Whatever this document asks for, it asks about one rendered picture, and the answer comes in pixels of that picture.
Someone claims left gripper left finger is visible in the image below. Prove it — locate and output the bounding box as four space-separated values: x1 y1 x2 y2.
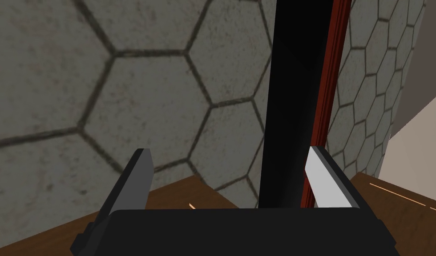
91 148 155 228

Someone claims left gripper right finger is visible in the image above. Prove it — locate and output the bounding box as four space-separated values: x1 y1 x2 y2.
305 145 379 223

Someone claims black door leaf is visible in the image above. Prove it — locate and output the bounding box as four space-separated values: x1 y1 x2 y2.
258 0 335 209

